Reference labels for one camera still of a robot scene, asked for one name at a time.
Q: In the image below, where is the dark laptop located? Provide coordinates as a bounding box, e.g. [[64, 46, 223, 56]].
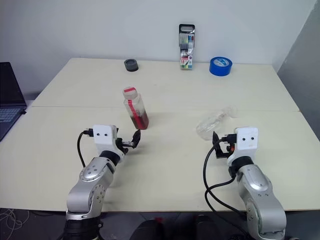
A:
[[0, 61, 28, 142]]

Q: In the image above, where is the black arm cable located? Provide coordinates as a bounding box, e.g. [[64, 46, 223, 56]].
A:
[[203, 139, 249, 219], [77, 127, 95, 168]]

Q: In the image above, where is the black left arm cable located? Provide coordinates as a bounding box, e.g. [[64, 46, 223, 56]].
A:
[[77, 127, 95, 168]]

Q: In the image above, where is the white cord on floor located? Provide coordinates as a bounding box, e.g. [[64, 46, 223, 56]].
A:
[[0, 207, 31, 237]]

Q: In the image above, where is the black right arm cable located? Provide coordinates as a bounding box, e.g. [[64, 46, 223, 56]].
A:
[[203, 139, 249, 219]]

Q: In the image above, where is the plastic bottle with red liquid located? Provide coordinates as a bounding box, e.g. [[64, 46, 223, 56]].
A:
[[121, 86, 150, 131]]

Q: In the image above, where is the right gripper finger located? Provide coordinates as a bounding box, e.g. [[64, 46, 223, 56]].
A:
[[212, 130, 222, 151], [215, 147, 229, 160]]

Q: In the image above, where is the grey partition panel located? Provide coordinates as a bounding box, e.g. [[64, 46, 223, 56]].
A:
[[275, 14, 320, 141]]

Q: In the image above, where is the black round lid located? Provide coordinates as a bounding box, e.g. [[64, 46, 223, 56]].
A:
[[123, 58, 140, 73]]

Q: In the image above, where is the marker pen pack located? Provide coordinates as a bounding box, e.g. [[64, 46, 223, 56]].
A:
[[178, 23, 196, 72]]

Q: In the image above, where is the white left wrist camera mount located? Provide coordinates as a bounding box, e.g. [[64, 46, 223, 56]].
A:
[[91, 124, 126, 164]]

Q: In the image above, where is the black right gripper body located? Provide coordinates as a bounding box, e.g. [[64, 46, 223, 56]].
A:
[[220, 134, 237, 154]]

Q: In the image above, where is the clear wine glass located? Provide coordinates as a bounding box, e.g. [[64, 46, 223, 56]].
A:
[[195, 105, 239, 141]]

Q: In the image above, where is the blue tape roll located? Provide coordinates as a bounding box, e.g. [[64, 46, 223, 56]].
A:
[[209, 56, 233, 77]]

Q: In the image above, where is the dark rounded shape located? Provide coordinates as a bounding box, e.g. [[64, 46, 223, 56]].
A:
[[129, 216, 166, 240]]

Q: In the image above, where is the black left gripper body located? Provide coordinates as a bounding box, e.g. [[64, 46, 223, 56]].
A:
[[115, 136, 134, 154]]

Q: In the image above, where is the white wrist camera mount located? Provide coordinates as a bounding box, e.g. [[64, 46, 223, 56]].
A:
[[226, 127, 259, 166], [91, 124, 126, 164]]

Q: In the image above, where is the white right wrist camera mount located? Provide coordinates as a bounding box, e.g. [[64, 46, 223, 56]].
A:
[[226, 127, 259, 166]]

